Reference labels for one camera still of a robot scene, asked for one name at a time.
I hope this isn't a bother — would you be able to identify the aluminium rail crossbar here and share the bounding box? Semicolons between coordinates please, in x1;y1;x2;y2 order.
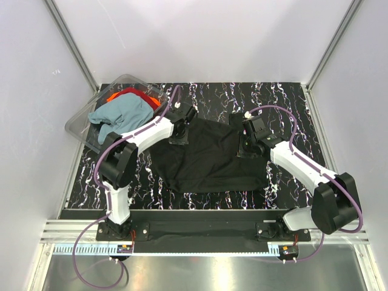
40;219;369;244

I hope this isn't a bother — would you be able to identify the clear plastic bin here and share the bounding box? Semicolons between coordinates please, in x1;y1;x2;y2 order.
65;74;168;153

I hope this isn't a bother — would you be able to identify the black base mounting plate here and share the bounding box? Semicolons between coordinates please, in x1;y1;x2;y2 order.
96;210;311;251

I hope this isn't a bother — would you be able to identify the white slotted cable duct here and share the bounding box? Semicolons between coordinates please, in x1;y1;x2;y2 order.
53;243;280;258

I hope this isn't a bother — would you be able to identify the right aluminium frame post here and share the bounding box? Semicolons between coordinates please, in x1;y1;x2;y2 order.
306;0;363;91

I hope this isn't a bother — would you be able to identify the orange t shirt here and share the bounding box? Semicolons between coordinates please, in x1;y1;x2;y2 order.
106;93;161;105

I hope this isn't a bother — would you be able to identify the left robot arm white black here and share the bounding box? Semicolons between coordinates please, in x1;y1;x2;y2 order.
95;104;198;241

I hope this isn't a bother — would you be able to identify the left aluminium frame post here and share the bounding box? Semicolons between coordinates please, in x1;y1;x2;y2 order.
43;0;99;93

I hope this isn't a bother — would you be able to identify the light blue t shirt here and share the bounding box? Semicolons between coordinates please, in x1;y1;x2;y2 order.
88;93;154;145

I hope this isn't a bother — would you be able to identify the right orange black connector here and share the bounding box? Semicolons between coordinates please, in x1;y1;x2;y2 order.
279;246;299;256

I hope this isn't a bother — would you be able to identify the orange black connector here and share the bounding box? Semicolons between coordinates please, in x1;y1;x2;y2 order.
279;246;299;256
117;244;133;254

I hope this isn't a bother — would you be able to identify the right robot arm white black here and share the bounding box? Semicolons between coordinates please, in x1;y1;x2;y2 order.
238;116;362;241

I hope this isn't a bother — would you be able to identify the aluminium frame post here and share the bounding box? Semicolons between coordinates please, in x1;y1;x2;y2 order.
43;0;99;93
306;0;363;91

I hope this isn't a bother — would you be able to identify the black t shirt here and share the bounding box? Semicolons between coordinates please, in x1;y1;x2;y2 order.
149;113;269;193

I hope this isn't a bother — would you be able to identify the red t shirt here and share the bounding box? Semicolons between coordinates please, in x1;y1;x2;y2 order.
116;87;161;110

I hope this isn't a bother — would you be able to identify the left orange black connector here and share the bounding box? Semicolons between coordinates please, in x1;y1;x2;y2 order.
117;244;133;254

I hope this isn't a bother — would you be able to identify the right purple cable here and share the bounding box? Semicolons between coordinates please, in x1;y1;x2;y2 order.
247;105;364;263

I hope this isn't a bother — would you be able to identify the black marbled table mat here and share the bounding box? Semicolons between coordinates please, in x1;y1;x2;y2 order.
64;82;325;210

